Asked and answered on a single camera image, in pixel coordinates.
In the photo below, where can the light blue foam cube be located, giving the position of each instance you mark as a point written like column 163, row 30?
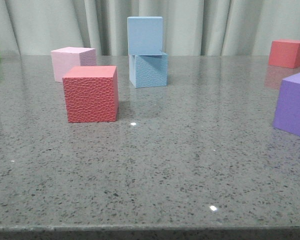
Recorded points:
column 145, row 35
column 148, row 70

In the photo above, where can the near red foam cube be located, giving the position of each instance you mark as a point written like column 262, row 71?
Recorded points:
column 91, row 94

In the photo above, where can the red foam cube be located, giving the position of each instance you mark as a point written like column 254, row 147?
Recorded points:
column 91, row 94
column 285, row 53

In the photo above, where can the pink foam cube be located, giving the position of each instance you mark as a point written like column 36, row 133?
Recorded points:
column 64, row 59

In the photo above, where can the near purple foam cube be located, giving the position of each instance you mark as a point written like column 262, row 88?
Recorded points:
column 287, row 113

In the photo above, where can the far red foam cube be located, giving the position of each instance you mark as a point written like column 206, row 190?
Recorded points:
column 285, row 53

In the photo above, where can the grey curtain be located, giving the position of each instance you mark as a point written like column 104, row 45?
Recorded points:
column 191, row 27

